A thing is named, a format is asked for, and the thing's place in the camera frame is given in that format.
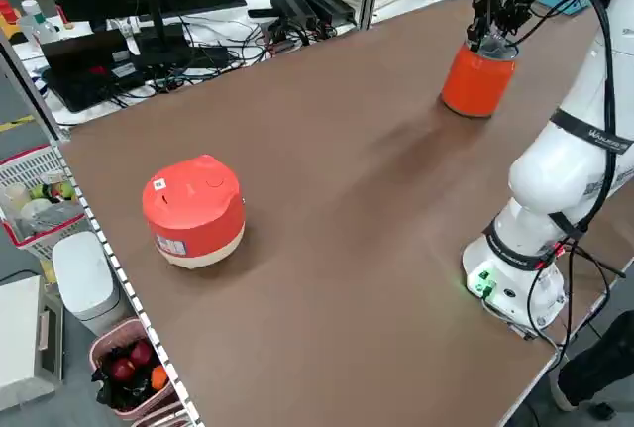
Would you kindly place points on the red trash bin grey lid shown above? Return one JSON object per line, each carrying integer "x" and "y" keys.
{"x": 475, "y": 82}

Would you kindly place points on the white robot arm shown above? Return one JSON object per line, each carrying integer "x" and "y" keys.
{"x": 555, "y": 179}

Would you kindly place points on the white plastic waste bin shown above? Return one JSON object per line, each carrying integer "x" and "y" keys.
{"x": 84, "y": 278}

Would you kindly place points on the black power adapter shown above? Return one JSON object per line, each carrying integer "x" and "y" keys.
{"x": 292, "y": 6}
{"x": 328, "y": 3}

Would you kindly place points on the red and cream rice cooker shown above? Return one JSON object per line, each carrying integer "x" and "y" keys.
{"x": 193, "y": 214}

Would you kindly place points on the person's leg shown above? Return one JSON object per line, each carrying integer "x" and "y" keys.
{"x": 602, "y": 362}

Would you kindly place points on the person's shoe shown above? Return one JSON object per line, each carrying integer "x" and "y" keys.
{"x": 569, "y": 397}

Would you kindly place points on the clear plastic bottle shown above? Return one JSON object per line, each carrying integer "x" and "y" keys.
{"x": 37, "y": 21}

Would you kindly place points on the white basket pink rim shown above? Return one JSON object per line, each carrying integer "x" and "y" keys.
{"x": 39, "y": 229}

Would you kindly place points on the pink basket with fruit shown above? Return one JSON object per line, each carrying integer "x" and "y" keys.
{"x": 129, "y": 372}

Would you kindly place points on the white cabinet box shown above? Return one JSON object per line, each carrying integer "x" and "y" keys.
{"x": 22, "y": 338}

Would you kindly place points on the aluminium table edge rail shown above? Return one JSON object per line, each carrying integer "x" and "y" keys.
{"x": 124, "y": 288}

